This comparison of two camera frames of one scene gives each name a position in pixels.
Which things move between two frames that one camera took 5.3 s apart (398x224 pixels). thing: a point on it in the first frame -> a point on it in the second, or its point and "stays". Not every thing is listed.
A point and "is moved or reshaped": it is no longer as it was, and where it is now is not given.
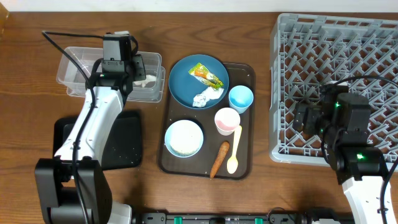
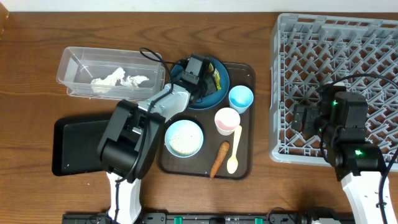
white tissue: (149, 78) is moved or reshaped
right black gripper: (313, 113) stays
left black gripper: (138, 61) -> (214, 88)
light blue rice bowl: (184, 138) stays
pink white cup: (226, 120) stays
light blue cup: (240, 98) stays
